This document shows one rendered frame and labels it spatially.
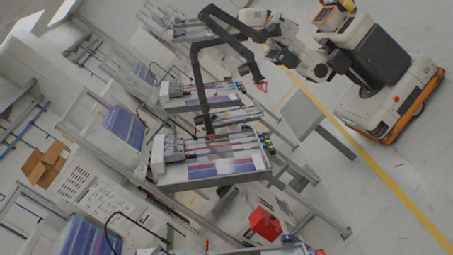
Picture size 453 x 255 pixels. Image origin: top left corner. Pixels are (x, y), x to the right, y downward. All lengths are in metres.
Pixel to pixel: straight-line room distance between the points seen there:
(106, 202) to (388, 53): 2.07
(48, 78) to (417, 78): 4.54
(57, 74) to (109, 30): 4.75
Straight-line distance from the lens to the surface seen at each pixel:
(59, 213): 2.05
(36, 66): 6.22
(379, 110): 3.21
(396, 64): 3.24
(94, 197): 2.85
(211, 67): 7.67
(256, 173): 2.78
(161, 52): 7.60
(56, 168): 2.85
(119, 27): 10.74
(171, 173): 2.92
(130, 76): 4.15
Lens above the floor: 1.92
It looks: 18 degrees down
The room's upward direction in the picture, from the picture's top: 53 degrees counter-clockwise
